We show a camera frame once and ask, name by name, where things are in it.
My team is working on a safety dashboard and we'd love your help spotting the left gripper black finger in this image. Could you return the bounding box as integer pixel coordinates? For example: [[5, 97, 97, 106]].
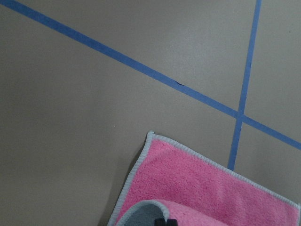
[[155, 218, 176, 226]]

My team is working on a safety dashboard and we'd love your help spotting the pink and grey towel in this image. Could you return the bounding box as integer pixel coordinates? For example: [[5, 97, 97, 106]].
[[108, 131, 301, 226]]

